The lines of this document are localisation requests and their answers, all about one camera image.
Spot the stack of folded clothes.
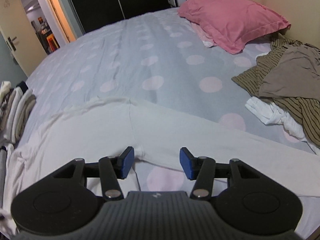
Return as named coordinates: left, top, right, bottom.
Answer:
left=0, top=80, right=37, bottom=145

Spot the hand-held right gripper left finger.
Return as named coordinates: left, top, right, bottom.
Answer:
left=52, top=146, right=135, bottom=200

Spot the pile of unfolded clothes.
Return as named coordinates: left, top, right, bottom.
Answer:
left=231, top=34, right=320, bottom=148

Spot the grey ribbed garment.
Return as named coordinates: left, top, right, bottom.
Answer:
left=0, top=147, right=7, bottom=200

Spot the beige padded headboard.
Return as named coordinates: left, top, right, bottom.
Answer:
left=201, top=0, right=320, bottom=53

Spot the black sliding wardrobe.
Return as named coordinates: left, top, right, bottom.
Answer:
left=60, top=0, right=180, bottom=34

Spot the bed with dotted sheet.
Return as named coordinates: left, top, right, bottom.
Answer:
left=19, top=6, right=320, bottom=195

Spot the wooden door frame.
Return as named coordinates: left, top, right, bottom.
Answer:
left=40, top=0, right=84, bottom=44

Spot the white long-sleeve shirt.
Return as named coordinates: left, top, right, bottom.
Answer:
left=0, top=97, right=320, bottom=233

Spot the light pink pillow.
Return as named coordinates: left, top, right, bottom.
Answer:
left=191, top=22, right=218, bottom=48

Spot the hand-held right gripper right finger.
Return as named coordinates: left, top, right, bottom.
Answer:
left=179, top=147, right=260, bottom=200

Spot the white ribbed garment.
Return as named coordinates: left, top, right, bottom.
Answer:
left=245, top=52, right=307, bottom=142

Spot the orange stool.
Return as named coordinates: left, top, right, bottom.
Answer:
left=46, top=35, right=60, bottom=52

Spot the beige room door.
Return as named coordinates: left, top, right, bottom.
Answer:
left=0, top=0, right=48, bottom=78

